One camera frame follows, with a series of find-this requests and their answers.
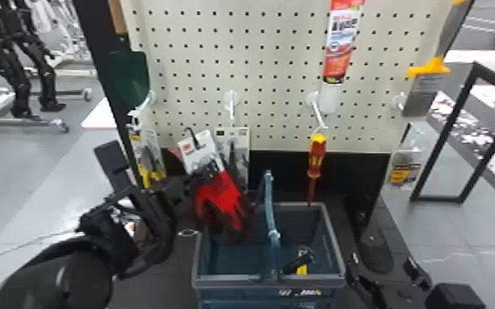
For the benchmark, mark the red and yellow screwdriver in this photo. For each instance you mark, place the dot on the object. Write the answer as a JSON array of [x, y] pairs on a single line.
[[316, 157]]

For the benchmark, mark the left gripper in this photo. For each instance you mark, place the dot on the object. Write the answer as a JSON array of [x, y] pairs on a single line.
[[154, 233]]

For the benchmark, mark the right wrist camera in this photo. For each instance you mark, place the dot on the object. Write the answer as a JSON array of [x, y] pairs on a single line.
[[454, 297]]

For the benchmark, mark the black side table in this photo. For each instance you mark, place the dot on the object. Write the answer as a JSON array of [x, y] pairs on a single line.
[[489, 112]]

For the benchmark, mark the black tool on white card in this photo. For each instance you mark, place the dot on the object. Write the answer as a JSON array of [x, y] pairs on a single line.
[[234, 151]]

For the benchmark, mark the red gloves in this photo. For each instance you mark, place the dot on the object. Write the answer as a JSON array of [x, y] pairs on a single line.
[[221, 198]]

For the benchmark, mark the yellow and black carded tool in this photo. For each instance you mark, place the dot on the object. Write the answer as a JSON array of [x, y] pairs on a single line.
[[149, 157]]

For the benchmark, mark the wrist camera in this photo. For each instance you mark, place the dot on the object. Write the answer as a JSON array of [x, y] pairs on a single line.
[[113, 166], [454, 297]]

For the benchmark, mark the blue basket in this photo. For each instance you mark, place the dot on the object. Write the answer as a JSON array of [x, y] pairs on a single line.
[[269, 282]]

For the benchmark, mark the red sealant tube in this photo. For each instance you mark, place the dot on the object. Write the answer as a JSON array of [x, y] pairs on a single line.
[[340, 47]]

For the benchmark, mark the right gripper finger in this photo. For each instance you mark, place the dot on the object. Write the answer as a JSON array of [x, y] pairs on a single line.
[[416, 272], [366, 287]]

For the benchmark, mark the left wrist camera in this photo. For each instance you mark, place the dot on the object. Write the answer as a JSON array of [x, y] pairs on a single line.
[[113, 166]]

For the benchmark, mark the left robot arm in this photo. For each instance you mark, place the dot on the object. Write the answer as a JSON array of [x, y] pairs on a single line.
[[57, 276]]

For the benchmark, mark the grey and yellow hand tool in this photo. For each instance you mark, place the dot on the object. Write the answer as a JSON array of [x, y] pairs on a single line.
[[429, 69]]

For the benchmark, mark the yellow and black small tool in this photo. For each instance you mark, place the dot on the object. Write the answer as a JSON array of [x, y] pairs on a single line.
[[301, 261]]

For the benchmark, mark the white pegboard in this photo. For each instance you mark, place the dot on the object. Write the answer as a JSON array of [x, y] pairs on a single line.
[[273, 64]]

